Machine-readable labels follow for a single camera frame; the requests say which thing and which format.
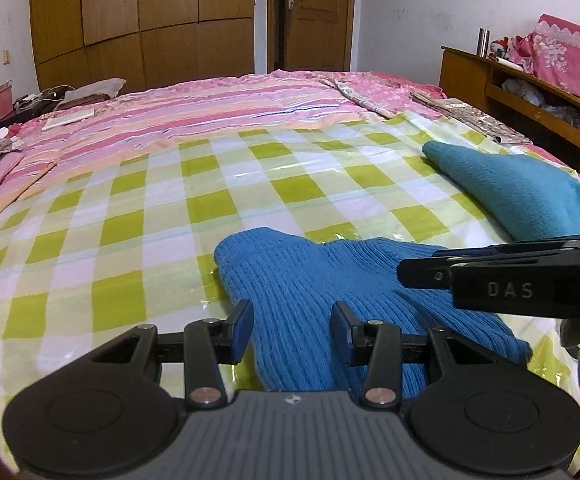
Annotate teal folded cloth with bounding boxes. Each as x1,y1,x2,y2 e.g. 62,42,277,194
422,140,580,243

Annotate blue knit sweater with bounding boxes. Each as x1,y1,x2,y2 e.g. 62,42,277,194
214,227,533,393

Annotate wooden door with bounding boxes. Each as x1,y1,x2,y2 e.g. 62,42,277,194
267,0,358,73

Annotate wooden wardrobe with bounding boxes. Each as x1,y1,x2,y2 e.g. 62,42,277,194
30,0,257,96

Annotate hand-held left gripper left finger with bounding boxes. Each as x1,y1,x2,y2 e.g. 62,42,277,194
90,299,255,408

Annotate wooden headboard shelf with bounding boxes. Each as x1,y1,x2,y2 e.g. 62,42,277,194
440,45,580,201

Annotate pink floral pillow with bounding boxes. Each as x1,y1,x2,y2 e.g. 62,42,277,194
507,14,580,99

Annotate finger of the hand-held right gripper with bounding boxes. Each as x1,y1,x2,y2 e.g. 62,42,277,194
397,244,493,289

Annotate plastic bags in shelf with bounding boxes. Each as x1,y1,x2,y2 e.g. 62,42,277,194
501,77,580,135

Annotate tangle of dark cables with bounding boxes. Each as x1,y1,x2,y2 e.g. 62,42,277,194
13,86,73,112

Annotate pink striped bedsheet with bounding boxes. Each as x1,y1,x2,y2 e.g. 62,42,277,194
0,69,580,221

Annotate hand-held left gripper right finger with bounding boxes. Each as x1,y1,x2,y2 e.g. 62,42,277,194
331,301,488,408

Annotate floral folded cloth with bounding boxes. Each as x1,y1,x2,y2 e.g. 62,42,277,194
319,76,407,120

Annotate green checked plastic sheet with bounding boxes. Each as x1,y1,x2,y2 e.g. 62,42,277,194
0,110,580,480

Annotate folded patterned cloth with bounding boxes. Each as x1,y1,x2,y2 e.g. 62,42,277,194
410,91,533,146

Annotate white paper sheet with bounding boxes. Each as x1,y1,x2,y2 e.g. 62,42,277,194
41,105,97,132

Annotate grey cushion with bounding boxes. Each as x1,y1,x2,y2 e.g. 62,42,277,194
61,78,127,109

